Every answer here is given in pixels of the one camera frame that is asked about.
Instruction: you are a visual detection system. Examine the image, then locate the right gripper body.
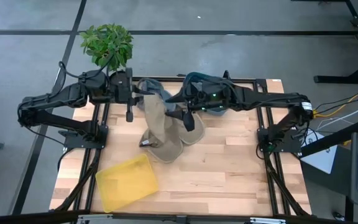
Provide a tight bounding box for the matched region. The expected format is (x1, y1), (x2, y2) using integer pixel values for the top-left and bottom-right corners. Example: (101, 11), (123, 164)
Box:
(181, 83), (205, 132)

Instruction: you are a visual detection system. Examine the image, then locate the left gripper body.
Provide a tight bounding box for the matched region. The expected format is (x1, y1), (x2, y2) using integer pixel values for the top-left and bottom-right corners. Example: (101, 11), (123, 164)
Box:
(109, 67), (135, 123)

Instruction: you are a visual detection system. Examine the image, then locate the grey cap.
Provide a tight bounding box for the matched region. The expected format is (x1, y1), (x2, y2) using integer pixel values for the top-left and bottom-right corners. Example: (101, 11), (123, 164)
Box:
(135, 77), (180, 113)

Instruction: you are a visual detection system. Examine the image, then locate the teal plastic bin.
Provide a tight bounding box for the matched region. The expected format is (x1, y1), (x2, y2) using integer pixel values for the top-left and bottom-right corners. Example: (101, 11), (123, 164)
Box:
(183, 72), (241, 116)

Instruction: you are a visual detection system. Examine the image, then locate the green plant in black pot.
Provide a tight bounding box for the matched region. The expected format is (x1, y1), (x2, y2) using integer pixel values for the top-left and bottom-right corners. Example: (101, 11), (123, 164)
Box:
(78, 23), (134, 94)

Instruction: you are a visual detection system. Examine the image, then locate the yellow plastic bin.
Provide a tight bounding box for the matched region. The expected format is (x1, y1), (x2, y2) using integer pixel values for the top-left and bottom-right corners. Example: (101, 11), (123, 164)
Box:
(94, 153), (160, 214)

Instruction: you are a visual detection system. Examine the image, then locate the white box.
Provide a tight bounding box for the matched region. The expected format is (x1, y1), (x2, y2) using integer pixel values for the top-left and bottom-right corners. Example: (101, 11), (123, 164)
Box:
(300, 129), (338, 174)

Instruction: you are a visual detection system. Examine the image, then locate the black slanted desk bar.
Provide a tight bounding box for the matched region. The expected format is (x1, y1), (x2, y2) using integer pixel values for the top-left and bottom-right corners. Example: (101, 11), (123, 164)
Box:
(300, 119), (358, 158)

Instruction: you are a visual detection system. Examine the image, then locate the black desk foot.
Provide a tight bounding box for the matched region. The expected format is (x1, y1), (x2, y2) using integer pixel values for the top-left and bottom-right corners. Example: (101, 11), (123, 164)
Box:
(314, 63), (358, 85)

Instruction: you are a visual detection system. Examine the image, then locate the black aluminium table frame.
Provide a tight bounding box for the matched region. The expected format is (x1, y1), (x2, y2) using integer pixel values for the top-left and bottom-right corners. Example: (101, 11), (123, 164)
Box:
(50, 74), (313, 223)

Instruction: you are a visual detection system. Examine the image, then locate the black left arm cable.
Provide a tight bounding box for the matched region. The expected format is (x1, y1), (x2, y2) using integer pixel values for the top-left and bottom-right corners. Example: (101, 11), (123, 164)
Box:
(57, 52), (115, 82)

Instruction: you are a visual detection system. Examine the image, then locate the silver frame bracket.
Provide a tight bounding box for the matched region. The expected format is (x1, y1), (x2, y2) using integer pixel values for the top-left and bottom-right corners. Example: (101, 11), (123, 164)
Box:
(78, 213), (113, 222)
(249, 217), (287, 224)

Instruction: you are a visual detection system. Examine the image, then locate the yellow floor cable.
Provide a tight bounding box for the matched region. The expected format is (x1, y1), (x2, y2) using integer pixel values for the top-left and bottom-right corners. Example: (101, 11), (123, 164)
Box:
(314, 88), (358, 118)

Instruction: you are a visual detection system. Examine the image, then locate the white cable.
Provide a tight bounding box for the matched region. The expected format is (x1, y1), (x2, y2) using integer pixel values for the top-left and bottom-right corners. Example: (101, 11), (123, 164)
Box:
(317, 98), (358, 130)

